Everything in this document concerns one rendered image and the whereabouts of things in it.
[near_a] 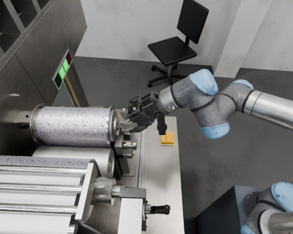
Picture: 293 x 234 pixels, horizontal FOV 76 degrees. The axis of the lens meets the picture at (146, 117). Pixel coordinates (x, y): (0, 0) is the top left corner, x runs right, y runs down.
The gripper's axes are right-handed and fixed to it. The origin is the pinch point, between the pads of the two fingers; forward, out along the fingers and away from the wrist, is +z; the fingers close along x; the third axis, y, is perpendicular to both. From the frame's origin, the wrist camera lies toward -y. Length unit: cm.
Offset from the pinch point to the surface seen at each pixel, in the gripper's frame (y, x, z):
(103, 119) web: 10.0, 2.3, -0.6
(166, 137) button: -35.5, -15.0, 5.2
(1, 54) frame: 41.8, -10.4, 13.7
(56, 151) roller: 14.3, 10.7, 16.9
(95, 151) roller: 5.5, 9.8, 6.9
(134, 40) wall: -57, -210, 69
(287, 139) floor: -199, -73, -46
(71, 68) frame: 7, -78, 62
